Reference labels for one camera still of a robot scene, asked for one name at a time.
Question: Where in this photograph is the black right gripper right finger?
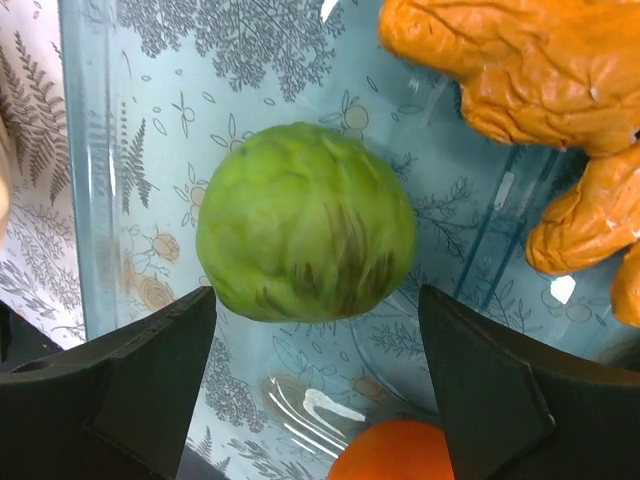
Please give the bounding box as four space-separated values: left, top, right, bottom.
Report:
418 285 639 479

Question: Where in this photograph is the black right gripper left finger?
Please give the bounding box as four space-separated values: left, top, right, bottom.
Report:
1 287 216 479

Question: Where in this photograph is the green custard apple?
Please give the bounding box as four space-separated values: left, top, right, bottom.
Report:
196 122 416 323

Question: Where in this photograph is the orange tangerine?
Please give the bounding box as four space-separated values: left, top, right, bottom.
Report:
327 420 455 480

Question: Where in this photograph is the clear blue plastic tray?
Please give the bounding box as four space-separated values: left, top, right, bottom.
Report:
61 1 639 479

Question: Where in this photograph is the orange ginger root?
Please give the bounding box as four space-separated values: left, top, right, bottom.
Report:
378 1 639 327

